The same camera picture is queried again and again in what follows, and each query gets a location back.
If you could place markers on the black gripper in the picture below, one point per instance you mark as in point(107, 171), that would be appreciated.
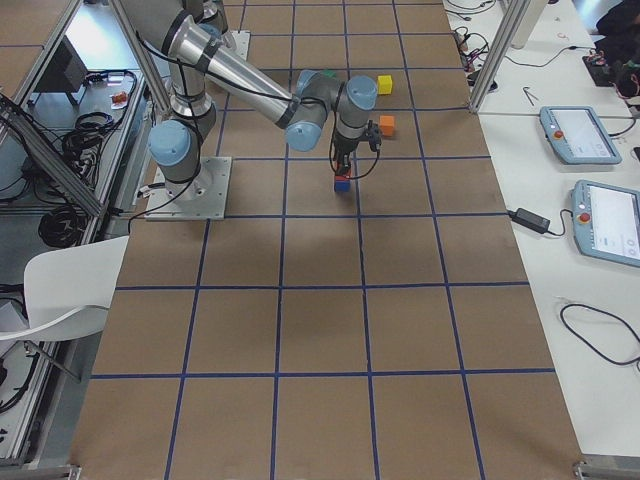
point(345, 148)

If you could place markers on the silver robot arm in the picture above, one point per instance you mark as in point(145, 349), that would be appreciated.
point(192, 36)

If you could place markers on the blue wooden block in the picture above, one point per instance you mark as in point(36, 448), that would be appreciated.
point(341, 185)

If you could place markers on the orange wooden block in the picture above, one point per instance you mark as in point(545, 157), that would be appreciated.
point(387, 125)

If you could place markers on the yellow wooden block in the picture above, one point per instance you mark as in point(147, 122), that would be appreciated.
point(385, 84)

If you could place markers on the black power adapter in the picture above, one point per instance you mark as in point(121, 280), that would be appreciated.
point(529, 220)

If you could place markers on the upper teach pendant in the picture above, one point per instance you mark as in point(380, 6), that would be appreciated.
point(577, 136)

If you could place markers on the teach pendant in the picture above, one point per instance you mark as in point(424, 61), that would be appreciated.
point(606, 222)
point(577, 136)

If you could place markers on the lower teach pendant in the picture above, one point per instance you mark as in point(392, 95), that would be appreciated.
point(606, 222)

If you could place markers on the white plastic chair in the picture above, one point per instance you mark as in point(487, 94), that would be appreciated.
point(69, 292)

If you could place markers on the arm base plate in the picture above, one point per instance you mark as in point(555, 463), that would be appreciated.
point(205, 198)
point(238, 41)

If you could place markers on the aluminium frame post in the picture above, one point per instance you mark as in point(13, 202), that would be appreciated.
point(504, 35)

